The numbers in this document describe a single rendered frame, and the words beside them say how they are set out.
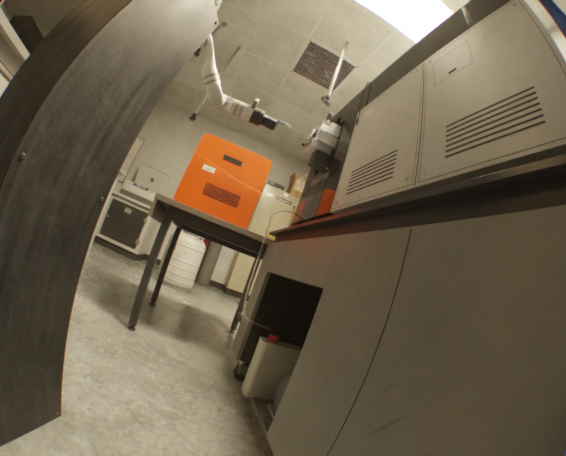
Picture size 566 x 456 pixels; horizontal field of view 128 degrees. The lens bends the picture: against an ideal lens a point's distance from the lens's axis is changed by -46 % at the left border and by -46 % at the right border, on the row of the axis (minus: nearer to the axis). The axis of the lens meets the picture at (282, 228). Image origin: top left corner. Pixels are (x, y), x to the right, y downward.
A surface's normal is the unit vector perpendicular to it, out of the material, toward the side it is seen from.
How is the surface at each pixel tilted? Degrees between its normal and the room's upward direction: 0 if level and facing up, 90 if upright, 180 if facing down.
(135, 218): 90
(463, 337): 90
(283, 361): 90
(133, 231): 90
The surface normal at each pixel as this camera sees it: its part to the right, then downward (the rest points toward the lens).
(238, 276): 0.31, -0.09
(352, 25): -0.33, 0.93
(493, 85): -0.89, -0.37
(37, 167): 0.94, 0.33
